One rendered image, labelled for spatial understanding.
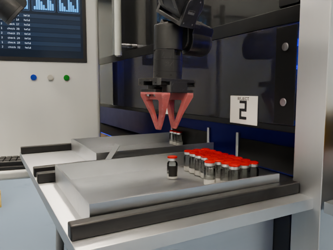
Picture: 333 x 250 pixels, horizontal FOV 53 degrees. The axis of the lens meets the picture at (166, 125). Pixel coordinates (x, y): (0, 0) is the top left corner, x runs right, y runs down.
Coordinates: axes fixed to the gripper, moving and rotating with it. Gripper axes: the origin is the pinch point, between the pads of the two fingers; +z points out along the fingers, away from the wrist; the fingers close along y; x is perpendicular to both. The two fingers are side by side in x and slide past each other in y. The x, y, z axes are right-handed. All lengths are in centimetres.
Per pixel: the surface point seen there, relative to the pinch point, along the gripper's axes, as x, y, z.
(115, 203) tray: -12.3, -20.6, 8.7
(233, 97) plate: -5.1, 15.3, -5.7
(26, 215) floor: 233, 57, 98
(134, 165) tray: 9.0, -1.2, 9.6
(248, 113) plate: -9.8, 14.2, -2.6
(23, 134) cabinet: 81, 1, 10
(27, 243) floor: 179, 37, 99
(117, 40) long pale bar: 50, 22, -25
